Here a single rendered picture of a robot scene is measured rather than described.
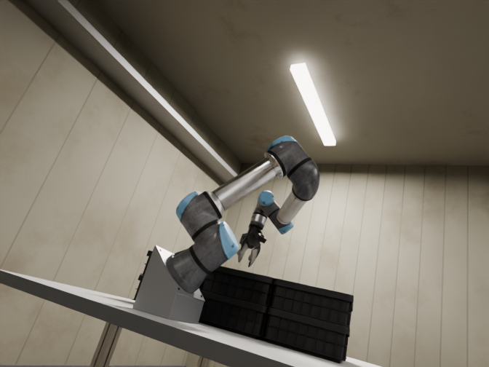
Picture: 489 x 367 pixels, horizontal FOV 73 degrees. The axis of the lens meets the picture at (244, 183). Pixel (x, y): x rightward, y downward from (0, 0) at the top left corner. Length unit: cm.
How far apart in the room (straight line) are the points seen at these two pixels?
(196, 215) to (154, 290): 27
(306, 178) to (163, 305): 65
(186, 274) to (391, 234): 306
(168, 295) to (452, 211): 336
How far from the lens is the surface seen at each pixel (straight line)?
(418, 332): 376
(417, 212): 403
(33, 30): 296
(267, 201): 158
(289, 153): 126
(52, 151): 287
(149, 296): 117
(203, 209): 117
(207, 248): 113
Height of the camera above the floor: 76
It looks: 21 degrees up
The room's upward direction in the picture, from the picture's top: 15 degrees clockwise
